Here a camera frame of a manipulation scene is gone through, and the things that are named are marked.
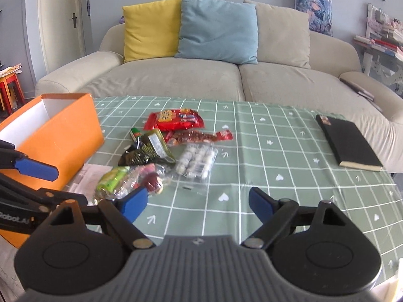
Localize papers on stool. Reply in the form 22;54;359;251
0;63;23;78

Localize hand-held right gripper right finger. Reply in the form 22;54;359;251
241;187;357;249

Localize red snack packet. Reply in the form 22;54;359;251
143;108;205;132

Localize beige pillow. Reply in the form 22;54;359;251
244;0;312;70

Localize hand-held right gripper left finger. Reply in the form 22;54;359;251
41;187;156;249

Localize red stool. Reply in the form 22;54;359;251
0;72;26;115

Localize printed figure pillow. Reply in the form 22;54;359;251
293;0;333;36

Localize dark red sausage packet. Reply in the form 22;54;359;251
164;130;234;147

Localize white door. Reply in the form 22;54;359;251
38;0;92;76

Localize yellow pillow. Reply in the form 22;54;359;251
122;0;182;63

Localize printed paper sheet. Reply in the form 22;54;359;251
64;163;114;202

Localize black notebook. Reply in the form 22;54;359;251
316;114;384;172

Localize beige sofa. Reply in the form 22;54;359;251
35;22;403;173

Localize dark green snack packet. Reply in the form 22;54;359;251
118;129;176;167

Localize green checked tablecloth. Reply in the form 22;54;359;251
68;96;403;290

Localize light blue pillow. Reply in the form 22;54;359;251
175;0;259;65

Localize clear packet of mixed sweets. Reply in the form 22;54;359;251
94;164;172;205

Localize clear packet of white candies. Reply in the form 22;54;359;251
175;143;218;181

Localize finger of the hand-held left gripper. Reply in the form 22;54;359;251
0;173;89;213
0;140;60;182

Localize white rack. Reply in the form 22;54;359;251
353;3;403;95

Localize stack of books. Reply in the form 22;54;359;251
353;34;403;58

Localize orange cardboard box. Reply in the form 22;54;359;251
0;93;105;249

